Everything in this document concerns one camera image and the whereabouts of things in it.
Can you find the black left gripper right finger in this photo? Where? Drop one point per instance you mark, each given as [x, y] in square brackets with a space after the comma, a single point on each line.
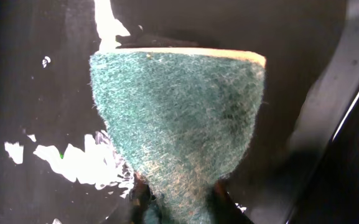
[224, 210]

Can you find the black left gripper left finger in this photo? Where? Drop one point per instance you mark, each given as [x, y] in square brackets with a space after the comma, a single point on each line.
[140, 202]

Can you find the green and orange sponge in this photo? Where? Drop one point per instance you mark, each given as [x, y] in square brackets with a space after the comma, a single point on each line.
[182, 118]

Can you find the black water tray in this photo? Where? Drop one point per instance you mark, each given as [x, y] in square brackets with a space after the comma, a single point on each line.
[302, 165]

